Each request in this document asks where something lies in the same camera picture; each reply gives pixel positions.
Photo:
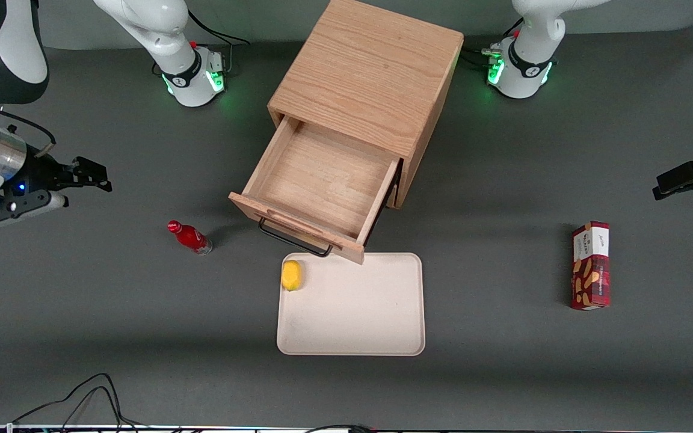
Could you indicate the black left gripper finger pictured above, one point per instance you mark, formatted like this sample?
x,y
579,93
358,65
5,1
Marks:
x,y
677,179

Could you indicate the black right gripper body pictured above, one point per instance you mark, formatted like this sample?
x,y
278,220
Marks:
x,y
41,172

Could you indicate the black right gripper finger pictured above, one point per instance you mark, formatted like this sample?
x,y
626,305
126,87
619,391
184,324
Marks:
x,y
91,171
64,177

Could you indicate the wooden drawer with notched edge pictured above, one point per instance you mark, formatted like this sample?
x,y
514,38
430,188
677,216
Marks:
x,y
322,174

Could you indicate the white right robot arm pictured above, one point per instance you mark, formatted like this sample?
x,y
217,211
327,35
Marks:
x,y
154,30

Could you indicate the plain wooden drawer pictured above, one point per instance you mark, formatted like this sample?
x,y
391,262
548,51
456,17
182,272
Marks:
x,y
397,203

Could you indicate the wooden drawer cabinet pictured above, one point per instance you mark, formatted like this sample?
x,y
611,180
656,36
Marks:
x,y
370,66

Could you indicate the red bottle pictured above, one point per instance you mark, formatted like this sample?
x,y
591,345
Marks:
x,y
190,237

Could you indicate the red plaid cookie box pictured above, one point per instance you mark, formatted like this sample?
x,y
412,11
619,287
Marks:
x,y
590,270

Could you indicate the yellow lemon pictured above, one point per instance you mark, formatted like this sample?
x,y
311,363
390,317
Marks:
x,y
291,275

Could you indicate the beige plastic tray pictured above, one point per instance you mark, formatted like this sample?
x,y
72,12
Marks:
x,y
358,313

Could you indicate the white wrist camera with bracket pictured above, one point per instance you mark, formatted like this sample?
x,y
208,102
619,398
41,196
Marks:
x,y
18,207

